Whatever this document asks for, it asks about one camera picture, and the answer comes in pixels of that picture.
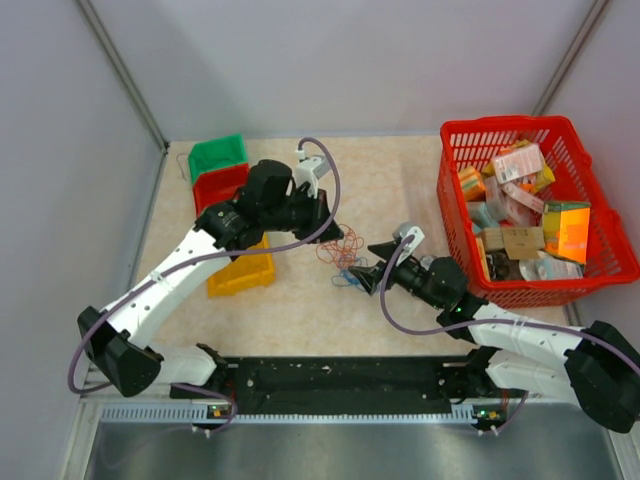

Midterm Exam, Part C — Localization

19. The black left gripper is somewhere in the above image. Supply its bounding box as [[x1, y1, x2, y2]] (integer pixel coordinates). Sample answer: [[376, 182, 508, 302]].
[[262, 186, 343, 244]]

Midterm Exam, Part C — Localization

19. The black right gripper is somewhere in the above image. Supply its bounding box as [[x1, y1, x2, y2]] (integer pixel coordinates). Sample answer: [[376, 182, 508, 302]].
[[349, 240, 445, 310]]

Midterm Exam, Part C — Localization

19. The orange wire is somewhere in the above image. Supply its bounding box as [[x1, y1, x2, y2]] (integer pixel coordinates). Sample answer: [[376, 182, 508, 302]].
[[314, 224, 366, 269]]

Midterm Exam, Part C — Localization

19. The blue wire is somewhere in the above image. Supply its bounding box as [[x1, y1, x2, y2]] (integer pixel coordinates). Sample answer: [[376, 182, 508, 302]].
[[330, 252, 369, 290]]

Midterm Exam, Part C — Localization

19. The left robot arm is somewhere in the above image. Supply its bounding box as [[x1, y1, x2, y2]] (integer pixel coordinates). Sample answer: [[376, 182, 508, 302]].
[[77, 156, 343, 397]]

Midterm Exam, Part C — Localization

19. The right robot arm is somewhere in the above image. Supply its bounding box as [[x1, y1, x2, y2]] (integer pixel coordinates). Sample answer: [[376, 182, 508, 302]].
[[349, 239, 639, 433]]

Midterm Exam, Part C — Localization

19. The yellow storage bin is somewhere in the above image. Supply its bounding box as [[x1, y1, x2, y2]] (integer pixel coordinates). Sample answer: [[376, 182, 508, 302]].
[[207, 253, 275, 298]]

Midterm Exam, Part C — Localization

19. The yellow Kamenoko sponge pack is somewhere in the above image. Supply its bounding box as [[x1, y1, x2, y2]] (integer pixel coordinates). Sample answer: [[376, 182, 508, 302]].
[[475, 237, 488, 269]]

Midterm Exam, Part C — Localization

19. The light blue sponge pack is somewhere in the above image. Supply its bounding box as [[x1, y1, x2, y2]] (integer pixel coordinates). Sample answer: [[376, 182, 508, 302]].
[[467, 202, 499, 229]]

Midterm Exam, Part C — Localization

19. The red storage bin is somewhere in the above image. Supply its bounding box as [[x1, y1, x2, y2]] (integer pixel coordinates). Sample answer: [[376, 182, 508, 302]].
[[192, 163, 249, 217]]

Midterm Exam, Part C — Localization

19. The orange sponge box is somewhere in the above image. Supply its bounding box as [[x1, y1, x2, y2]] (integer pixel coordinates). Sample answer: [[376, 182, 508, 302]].
[[457, 166, 486, 202]]

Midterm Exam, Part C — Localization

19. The brown cardboard sponge pack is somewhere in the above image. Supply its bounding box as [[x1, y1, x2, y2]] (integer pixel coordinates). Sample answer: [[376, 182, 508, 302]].
[[480, 227, 545, 260]]

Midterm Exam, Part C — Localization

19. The far green storage bin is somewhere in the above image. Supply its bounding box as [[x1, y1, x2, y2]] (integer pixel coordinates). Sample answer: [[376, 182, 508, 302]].
[[188, 134, 248, 184]]

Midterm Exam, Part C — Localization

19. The white Kamenoko sponge pack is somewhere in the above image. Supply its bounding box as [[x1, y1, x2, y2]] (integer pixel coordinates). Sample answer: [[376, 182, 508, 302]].
[[502, 182, 545, 214]]

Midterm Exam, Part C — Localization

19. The white pink sponge pack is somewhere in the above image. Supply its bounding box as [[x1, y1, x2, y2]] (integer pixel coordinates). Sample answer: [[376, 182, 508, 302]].
[[491, 144, 543, 184]]

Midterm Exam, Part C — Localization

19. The yellow snack bag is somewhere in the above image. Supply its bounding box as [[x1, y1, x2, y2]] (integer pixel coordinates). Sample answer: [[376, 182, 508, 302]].
[[531, 164, 556, 193]]

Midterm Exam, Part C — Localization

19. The yellow green sponge box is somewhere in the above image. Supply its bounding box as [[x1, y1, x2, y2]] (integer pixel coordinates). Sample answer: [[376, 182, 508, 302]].
[[542, 201, 591, 264]]

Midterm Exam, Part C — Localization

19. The red plastic shopping basket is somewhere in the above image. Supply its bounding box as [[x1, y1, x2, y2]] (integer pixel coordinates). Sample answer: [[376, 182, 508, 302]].
[[436, 115, 639, 309]]

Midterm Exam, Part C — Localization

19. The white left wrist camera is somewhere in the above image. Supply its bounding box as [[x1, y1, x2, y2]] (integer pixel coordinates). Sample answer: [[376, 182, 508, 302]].
[[294, 155, 332, 199]]

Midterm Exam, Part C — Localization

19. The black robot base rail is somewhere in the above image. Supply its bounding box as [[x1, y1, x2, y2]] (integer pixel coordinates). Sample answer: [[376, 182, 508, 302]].
[[170, 353, 523, 415]]

